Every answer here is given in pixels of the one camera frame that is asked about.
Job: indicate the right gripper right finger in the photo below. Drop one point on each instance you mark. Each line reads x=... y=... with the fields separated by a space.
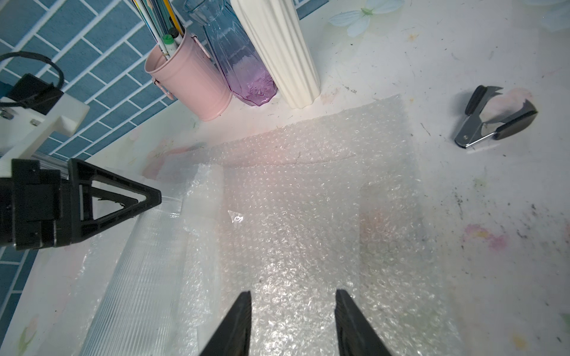
x=355 y=335

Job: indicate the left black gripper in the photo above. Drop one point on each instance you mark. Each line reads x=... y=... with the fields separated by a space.
x=31 y=203

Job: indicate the pink pen cup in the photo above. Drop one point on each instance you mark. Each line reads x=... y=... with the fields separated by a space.
x=190 y=77

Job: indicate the clear bubble wrap sheet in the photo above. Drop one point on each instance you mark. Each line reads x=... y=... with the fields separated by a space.
x=196 y=249
x=297 y=213

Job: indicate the small black metal clip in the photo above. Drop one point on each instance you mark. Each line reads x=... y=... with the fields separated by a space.
x=492 y=114

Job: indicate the clear ribbed glass vase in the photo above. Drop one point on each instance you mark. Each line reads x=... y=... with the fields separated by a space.
x=137 y=314

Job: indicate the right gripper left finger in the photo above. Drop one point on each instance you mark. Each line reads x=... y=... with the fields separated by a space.
x=232 y=337

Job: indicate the pens in cup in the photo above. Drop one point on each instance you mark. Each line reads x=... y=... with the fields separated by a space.
x=163 y=24

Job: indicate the cream ribbed cylinder vase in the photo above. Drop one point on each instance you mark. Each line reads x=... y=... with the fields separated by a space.
x=274 y=29

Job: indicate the purple vase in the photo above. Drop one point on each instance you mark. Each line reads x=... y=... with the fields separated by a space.
x=234 y=54

